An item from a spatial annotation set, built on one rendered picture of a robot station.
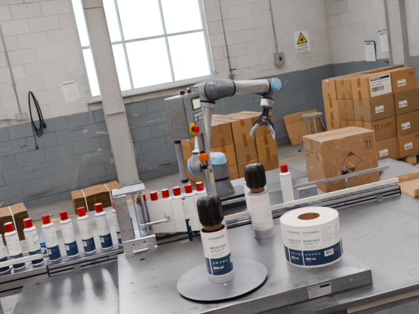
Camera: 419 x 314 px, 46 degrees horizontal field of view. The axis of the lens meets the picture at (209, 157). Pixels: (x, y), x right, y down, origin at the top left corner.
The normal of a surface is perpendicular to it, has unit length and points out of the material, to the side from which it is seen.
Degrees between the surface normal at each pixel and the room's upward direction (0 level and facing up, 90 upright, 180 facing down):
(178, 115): 90
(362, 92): 91
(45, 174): 90
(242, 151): 90
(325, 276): 0
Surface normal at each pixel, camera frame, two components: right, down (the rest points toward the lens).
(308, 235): -0.19, 0.21
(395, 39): -0.92, 0.22
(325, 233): 0.29, 0.13
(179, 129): -0.40, 0.24
